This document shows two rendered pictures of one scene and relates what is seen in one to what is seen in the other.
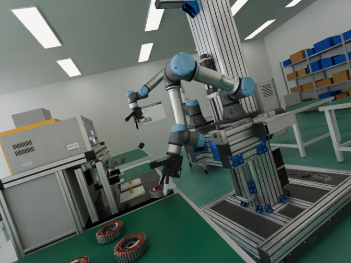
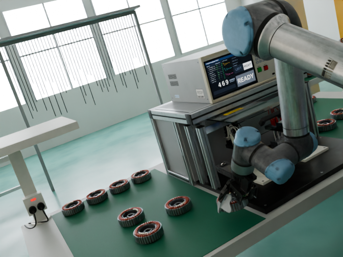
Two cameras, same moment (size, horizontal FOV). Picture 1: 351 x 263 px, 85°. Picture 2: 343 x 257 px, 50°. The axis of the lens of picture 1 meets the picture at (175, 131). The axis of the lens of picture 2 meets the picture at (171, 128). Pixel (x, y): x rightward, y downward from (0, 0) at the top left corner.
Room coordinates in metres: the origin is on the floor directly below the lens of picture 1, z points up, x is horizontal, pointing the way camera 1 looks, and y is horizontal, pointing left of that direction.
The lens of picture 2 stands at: (0.62, -1.02, 1.44)
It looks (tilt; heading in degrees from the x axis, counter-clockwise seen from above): 14 degrees down; 81
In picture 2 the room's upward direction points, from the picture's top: 16 degrees counter-clockwise
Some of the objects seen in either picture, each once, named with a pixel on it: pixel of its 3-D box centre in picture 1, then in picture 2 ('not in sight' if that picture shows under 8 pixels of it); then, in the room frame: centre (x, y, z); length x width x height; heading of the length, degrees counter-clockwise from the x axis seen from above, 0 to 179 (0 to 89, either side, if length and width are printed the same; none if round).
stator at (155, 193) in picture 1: (161, 190); (231, 201); (0.95, 0.16, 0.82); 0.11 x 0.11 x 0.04
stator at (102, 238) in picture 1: (110, 231); (178, 205); (0.78, 0.39, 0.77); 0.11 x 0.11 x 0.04
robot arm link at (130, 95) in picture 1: (131, 97); not in sight; (1.76, 0.29, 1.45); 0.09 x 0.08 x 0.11; 105
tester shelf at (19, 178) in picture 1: (67, 160); (225, 94); (1.21, 0.71, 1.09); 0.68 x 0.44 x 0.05; 15
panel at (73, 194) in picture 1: (86, 182); (241, 127); (1.23, 0.65, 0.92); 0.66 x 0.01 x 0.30; 15
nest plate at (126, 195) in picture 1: (132, 193); (264, 173); (1.18, 0.37, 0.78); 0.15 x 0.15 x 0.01; 15
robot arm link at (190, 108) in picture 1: (192, 107); not in sight; (1.77, -0.22, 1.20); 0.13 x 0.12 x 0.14; 15
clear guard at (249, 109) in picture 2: (118, 155); (246, 118); (1.16, 0.38, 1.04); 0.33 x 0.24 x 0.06; 105
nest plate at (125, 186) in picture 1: (130, 183); (303, 152); (1.41, 0.44, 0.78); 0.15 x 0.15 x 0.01; 15
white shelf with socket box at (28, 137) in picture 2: not in sight; (47, 177); (0.27, 0.73, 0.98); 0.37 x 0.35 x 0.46; 15
